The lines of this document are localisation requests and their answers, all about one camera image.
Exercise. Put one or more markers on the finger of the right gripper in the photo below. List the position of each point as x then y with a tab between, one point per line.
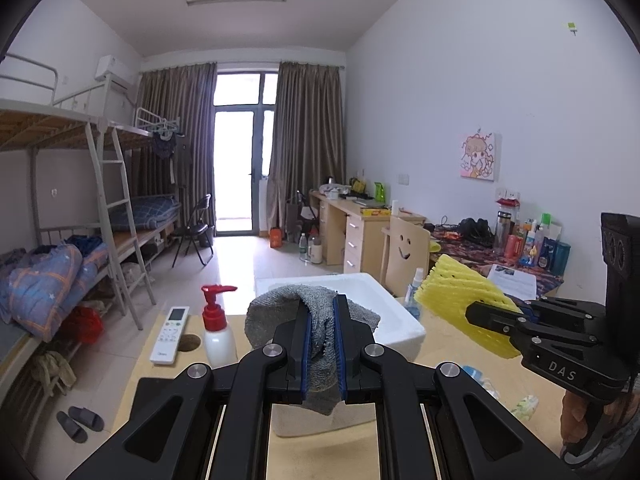
502	321

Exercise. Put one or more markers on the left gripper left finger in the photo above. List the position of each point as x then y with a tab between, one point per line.
205	423

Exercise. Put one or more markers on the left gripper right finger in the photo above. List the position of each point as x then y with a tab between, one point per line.
434	422

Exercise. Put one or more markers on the yellow foam fruit net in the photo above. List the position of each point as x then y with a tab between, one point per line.
450	287

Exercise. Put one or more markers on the green floral tissue packet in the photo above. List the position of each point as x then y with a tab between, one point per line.
525	409

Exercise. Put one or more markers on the grey sock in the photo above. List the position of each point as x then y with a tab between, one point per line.
312	329

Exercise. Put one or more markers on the blue face mask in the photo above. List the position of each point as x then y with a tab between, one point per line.
481	379

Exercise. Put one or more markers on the grey jacket forearm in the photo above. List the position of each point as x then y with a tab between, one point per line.
609	452

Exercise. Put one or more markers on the person's right hand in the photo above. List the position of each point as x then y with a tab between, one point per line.
574	426

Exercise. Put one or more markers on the white paper sheet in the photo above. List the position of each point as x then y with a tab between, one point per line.
512	282

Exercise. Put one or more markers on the white lotion pump bottle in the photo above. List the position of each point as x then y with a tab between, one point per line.
218	338

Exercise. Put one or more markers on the patterned cloth desk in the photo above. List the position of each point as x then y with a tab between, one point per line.
481	259

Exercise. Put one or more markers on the white remote control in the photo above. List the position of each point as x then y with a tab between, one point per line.
165	348

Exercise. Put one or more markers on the white styrofoam box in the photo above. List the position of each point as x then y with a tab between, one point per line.
397	330

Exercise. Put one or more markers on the blue spray bottle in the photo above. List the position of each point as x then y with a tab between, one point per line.
410	303

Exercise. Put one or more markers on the clear red-lid bottle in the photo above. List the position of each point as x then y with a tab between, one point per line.
507	216

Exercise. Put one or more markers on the black slippers pair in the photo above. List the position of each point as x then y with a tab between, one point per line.
75	422

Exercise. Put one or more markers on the wooden smiley chair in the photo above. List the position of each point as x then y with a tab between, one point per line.
406	248

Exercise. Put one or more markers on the black folding chair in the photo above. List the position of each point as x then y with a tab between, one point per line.
196	227

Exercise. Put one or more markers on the wooden desk with drawers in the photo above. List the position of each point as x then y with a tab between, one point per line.
350	239

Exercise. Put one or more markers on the blue plaid quilt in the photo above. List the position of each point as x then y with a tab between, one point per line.
40	288

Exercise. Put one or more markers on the metal bunk bed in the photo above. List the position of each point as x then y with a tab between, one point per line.
79	121

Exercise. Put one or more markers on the right brown curtain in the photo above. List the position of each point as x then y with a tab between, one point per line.
308	138

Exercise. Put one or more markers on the brown curtain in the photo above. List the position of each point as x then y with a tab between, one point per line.
308	138
179	159

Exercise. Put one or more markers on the left brown curtain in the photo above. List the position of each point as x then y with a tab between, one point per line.
179	159

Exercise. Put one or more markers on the white air conditioner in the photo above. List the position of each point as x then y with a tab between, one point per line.
109	66

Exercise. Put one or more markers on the anime girl wall picture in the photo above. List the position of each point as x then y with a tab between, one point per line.
478	160

